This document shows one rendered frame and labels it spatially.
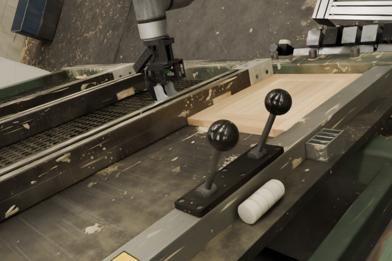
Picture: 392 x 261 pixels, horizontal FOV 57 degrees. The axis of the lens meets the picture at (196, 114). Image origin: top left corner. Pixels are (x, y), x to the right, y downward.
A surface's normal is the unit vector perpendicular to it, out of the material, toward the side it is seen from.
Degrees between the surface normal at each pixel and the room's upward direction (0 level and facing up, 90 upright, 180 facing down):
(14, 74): 90
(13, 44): 90
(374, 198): 58
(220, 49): 0
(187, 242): 90
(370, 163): 32
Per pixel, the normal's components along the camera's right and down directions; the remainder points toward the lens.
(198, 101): 0.70, 0.07
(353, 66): -0.69, 0.35
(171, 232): -0.20, -0.93
